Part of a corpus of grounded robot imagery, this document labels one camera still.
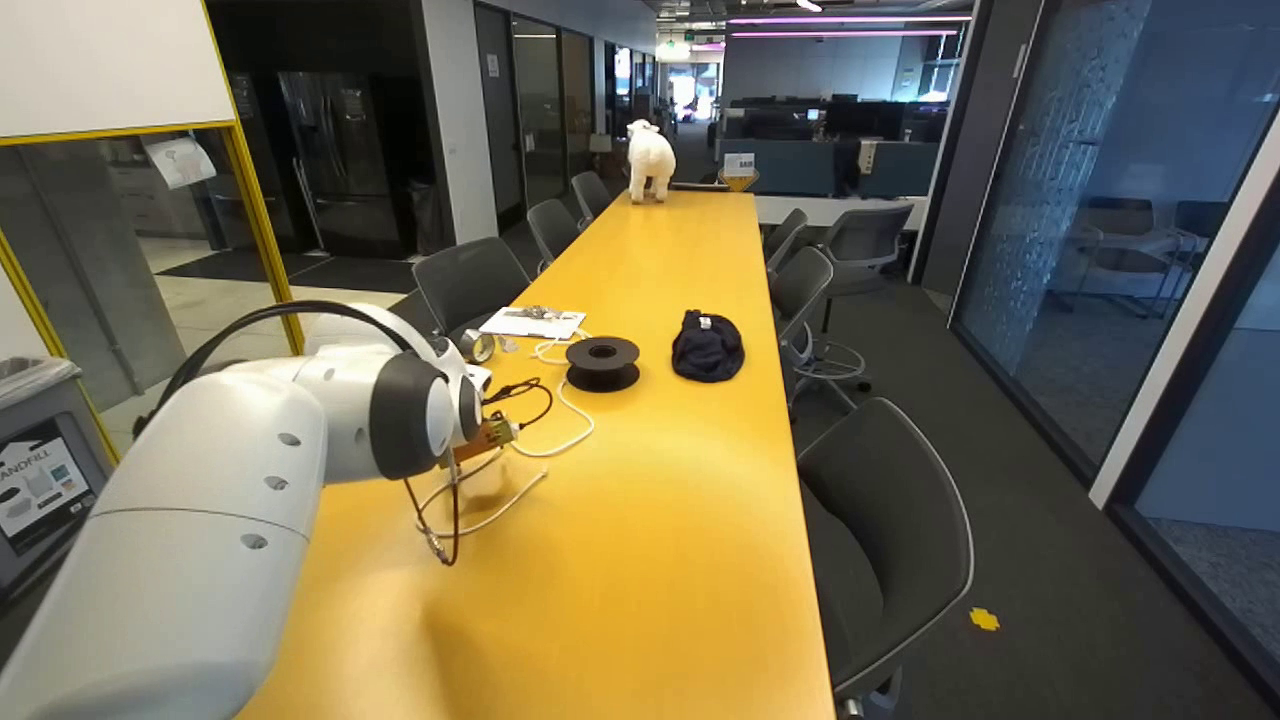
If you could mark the grey cabinet with label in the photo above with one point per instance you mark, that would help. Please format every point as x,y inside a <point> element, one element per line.
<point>47,480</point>

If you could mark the black filament spool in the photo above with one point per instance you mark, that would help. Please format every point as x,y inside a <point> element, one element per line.
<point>601,361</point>

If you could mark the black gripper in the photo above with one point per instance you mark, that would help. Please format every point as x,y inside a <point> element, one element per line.
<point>464,465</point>

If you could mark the white paper sign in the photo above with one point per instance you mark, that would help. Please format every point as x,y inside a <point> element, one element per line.
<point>182,162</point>

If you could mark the yellow floor sticker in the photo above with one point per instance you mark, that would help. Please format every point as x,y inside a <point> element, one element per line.
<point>986,617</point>

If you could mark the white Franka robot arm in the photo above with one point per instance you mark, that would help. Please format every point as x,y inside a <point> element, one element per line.
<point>203,532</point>

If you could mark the small grey adapter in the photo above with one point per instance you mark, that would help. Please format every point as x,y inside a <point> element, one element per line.
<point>477,344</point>

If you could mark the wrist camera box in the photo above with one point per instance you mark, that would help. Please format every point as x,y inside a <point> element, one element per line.
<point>498,431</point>

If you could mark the white teddy bear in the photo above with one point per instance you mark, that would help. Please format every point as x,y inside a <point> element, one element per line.
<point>655,162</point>

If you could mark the white side table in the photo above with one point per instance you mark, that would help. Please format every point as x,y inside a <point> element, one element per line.
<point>825,211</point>

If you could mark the dark grey office chair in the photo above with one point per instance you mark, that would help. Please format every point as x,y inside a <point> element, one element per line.
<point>787,235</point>
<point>595,195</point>
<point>552,224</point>
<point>471,280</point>
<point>801,286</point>
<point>867,239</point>
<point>884,532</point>

